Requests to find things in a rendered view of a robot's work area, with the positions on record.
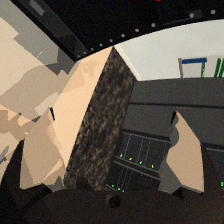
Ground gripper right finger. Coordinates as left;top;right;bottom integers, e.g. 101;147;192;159
158;111;224;224

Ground black server rack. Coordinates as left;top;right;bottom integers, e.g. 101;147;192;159
10;0;224;62

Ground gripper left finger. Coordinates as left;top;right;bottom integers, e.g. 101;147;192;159
0;107;66;224

